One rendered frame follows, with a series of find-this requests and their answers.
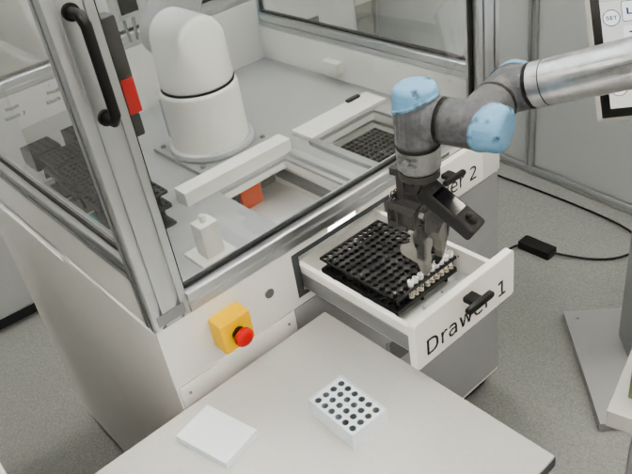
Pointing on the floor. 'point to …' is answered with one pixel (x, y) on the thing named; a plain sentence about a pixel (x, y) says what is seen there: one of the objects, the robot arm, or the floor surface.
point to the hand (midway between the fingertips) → (434, 264)
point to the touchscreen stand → (602, 347)
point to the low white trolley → (314, 338)
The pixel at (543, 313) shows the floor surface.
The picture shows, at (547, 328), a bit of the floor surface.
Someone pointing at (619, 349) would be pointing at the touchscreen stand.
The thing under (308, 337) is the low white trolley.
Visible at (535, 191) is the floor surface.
